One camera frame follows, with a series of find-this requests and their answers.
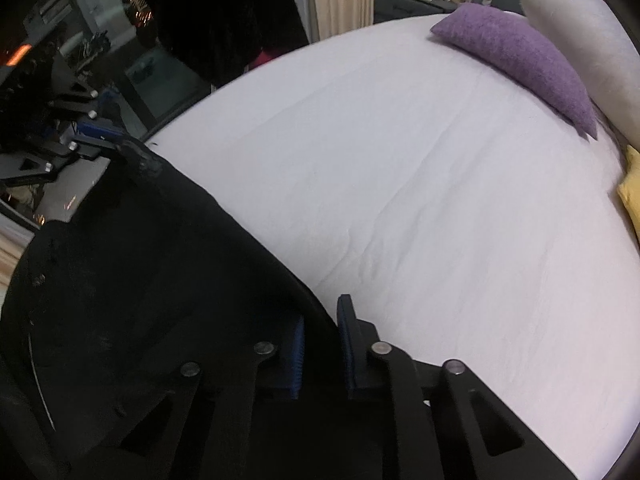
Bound large white pillow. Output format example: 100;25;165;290
520;0;640;148

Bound black hanging coat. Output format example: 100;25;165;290
122;0;309;88

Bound dark grey nightstand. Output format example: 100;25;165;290
373;0;457;24

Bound black embroidered pants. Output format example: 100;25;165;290
0;146;432;480

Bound yellow patterned cushion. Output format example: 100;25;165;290
617;145;640;240

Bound purple cushion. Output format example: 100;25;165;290
431;3;598;139

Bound white bed mattress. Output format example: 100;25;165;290
151;16;639;479

